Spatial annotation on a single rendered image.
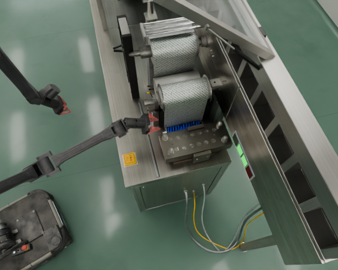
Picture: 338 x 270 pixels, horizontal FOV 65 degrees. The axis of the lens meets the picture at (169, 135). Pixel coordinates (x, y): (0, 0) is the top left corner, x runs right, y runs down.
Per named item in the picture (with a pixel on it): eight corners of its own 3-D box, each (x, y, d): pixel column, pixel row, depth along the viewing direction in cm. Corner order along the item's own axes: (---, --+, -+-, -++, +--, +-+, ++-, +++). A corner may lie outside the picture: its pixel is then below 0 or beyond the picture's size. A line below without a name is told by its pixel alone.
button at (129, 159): (123, 156, 160) (122, 154, 158) (134, 153, 161) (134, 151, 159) (125, 166, 157) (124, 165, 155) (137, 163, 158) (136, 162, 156)
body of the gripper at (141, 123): (145, 134, 145) (132, 134, 142) (142, 118, 149) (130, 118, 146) (150, 129, 140) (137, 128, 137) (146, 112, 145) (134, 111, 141)
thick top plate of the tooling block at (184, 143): (159, 139, 158) (158, 134, 153) (221, 125, 164) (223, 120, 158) (165, 163, 151) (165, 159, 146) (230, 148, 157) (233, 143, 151)
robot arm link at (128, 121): (125, 126, 135) (125, 115, 136) (120, 129, 141) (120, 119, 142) (138, 127, 139) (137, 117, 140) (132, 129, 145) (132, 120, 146)
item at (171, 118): (163, 128, 156) (164, 111, 140) (201, 119, 160) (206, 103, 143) (164, 128, 156) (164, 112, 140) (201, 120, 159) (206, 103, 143)
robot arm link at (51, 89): (24, 90, 137) (29, 102, 133) (38, 75, 134) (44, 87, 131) (43, 97, 147) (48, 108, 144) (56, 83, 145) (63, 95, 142)
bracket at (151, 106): (147, 123, 171) (145, 96, 144) (157, 121, 172) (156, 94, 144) (149, 130, 169) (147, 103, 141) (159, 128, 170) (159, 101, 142)
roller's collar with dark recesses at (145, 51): (139, 52, 145) (138, 44, 139) (149, 51, 146) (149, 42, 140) (141, 61, 142) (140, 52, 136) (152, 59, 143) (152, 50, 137)
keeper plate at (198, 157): (191, 160, 159) (193, 153, 149) (207, 156, 160) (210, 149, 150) (192, 164, 158) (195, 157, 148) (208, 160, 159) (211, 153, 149)
